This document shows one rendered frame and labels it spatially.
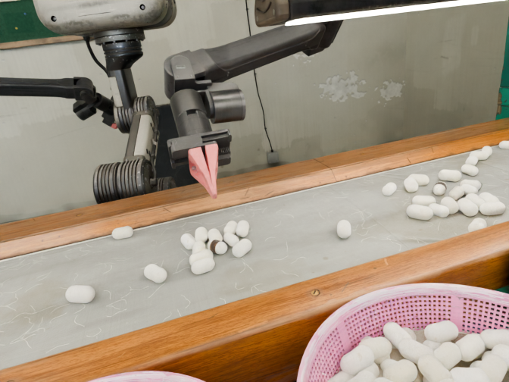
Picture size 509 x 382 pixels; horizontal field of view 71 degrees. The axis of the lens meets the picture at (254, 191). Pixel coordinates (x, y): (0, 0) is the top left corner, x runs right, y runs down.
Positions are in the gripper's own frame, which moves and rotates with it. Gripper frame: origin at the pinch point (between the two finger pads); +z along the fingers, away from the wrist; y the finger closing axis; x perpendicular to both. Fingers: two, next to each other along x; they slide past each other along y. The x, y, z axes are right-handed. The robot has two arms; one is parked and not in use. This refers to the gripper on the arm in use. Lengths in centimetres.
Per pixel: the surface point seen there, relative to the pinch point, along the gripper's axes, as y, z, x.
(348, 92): 140, -134, 138
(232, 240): 0.9, 7.6, 2.3
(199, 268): -4.9, 11.5, -0.9
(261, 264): 3.4, 13.3, -0.7
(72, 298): -21.2, 10.5, -0.2
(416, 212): 28.9, 12.3, -1.7
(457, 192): 39.0, 10.6, -0.4
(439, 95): 183, -98, 115
